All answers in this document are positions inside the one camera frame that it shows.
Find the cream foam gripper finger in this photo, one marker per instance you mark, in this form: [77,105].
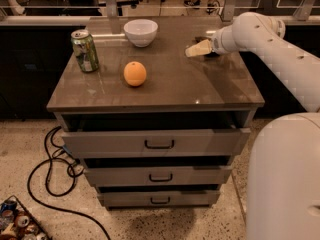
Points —
[201,48]

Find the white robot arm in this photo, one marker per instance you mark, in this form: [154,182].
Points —
[283,187]

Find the white ceramic bowl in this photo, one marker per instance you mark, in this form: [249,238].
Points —
[141,32]

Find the orange fruit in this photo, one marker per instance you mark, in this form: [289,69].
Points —
[135,73]

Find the top grey drawer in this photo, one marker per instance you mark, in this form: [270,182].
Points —
[156,143]

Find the grey drawer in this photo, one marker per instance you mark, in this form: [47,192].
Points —
[153,176]
[159,198]
[156,143]

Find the grey drawer cabinet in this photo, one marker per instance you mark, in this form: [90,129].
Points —
[179,93]

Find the green soda can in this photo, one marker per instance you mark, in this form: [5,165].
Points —
[85,50]

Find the middle grey drawer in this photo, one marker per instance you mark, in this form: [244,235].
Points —
[153,176]

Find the bottom grey drawer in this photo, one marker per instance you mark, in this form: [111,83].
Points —
[159,198]

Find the glass railing barrier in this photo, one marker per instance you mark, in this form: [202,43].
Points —
[13,12]

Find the tray of cans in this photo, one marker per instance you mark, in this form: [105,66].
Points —
[18,223]

